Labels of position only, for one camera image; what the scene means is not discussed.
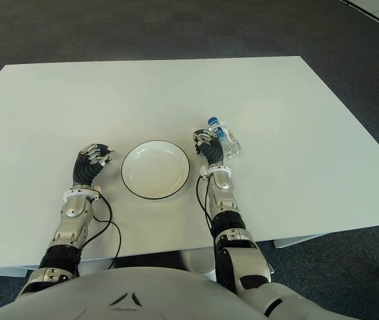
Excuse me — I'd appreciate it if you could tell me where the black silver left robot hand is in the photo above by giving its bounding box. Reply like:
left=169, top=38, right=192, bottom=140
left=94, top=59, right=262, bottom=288
left=71, top=143, right=117, bottom=188

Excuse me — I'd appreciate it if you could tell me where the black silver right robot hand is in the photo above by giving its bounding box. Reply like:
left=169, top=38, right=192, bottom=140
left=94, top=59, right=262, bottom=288
left=192, top=128, right=226, bottom=167

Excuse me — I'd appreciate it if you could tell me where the clear blue-capped water bottle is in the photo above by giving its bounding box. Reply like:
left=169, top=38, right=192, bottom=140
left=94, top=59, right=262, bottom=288
left=206, top=116, right=242, bottom=160

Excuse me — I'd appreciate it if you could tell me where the white plate with black rim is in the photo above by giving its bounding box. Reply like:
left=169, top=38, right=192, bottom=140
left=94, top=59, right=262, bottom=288
left=121, top=139, right=191, bottom=201

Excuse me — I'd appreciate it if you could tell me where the grey robot torso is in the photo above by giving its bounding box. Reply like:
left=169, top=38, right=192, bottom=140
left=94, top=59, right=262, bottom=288
left=0, top=265, right=268, bottom=320

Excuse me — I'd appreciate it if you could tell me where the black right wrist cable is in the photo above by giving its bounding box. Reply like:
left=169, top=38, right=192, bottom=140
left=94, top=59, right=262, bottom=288
left=197, top=175, right=215, bottom=236

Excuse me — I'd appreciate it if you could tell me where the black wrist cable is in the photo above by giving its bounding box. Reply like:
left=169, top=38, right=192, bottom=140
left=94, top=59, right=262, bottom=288
left=91, top=191, right=123, bottom=269
left=197, top=175, right=215, bottom=236

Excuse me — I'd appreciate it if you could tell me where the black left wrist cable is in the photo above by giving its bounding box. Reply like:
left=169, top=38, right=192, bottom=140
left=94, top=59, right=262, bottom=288
left=91, top=191, right=123, bottom=269

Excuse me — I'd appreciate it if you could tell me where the white round pedestal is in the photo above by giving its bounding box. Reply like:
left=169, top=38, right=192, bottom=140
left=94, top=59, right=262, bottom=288
left=179, top=249, right=216, bottom=283

